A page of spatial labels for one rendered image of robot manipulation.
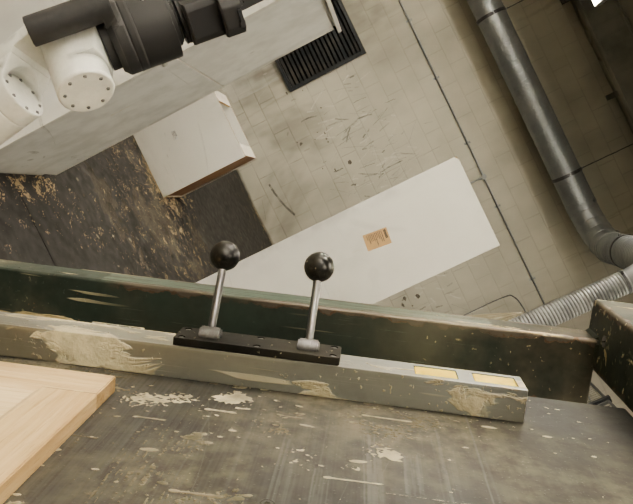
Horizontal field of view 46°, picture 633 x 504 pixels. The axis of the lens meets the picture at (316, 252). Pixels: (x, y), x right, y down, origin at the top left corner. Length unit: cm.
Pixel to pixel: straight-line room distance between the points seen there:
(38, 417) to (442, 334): 60
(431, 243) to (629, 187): 502
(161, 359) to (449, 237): 360
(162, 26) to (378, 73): 805
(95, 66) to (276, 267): 366
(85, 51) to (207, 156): 490
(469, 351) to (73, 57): 67
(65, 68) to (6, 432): 40
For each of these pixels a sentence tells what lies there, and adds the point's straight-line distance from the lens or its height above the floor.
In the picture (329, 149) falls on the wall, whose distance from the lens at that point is 885.
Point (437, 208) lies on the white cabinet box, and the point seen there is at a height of 182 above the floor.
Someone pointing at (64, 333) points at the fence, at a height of 124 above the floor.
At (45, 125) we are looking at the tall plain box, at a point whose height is 47.
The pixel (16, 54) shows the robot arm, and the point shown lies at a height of 133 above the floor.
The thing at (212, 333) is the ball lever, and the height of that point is 139.
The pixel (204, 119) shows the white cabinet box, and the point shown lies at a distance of 580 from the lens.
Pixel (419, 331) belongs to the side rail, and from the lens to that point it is 111.
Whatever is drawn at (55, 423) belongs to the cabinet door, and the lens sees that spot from 74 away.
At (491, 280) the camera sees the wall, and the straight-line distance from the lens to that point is 891.
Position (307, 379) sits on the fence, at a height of 148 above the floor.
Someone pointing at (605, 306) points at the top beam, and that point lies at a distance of 116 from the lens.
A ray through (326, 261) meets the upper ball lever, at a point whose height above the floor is 155.
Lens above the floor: 167
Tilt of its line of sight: 8 degrees down
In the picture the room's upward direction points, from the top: 64 degrees clockwise
